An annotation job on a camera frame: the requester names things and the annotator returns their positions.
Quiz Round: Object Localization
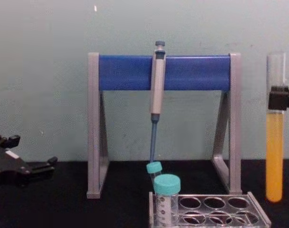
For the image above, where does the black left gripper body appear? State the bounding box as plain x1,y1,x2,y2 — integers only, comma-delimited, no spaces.
0,144,33,189

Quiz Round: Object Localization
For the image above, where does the clear plastic tube rack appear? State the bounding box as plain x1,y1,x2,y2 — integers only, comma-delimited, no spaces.
148,191,272,228

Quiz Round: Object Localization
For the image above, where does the glass test tube orange liquid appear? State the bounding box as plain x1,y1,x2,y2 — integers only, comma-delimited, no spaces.
265,52,287,203

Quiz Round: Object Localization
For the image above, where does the black table cloth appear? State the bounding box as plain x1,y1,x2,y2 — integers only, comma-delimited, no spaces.
0,160,289,228

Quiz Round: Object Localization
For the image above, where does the plain pale wall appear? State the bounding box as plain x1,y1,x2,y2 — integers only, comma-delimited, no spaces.
0,0,289,163

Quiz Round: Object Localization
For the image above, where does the small tube with teal cap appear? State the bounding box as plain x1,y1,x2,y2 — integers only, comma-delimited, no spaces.
146,161,163,189

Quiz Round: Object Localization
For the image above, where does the grey pipette stand blue bar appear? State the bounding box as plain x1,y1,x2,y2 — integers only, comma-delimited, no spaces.
87,52,243,200

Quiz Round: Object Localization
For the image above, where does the grey pipette with blue tip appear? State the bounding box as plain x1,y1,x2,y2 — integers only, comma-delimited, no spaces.
148,40,167,165

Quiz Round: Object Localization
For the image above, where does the large tube with teal cap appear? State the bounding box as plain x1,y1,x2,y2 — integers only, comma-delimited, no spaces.
154,174,182,228

